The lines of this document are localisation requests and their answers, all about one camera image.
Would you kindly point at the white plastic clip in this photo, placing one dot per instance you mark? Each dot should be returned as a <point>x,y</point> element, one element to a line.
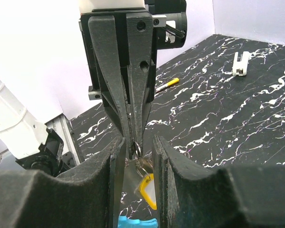
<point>240,66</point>

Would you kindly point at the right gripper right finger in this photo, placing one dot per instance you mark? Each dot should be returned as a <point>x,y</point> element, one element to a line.
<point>191,196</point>

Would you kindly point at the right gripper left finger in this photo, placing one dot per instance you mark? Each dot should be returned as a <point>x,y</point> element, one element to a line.
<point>86,196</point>

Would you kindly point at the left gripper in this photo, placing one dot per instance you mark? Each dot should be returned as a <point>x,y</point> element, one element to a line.
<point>122,39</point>

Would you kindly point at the yellow tagged key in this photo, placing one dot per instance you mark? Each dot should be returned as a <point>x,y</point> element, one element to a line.
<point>146,186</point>

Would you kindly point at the yellow marker pen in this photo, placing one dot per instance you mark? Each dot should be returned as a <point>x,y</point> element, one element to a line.
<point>166,85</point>

